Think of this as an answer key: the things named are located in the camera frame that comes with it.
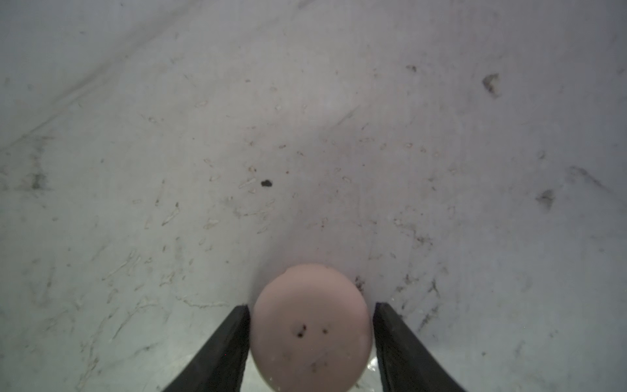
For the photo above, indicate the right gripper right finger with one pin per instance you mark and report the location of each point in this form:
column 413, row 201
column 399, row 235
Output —
column 404, row 362

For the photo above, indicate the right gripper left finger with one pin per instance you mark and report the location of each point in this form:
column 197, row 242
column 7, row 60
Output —
column 220, row 364

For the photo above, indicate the pink round charging case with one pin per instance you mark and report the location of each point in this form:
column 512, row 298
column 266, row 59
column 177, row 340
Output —
column 311, row 330

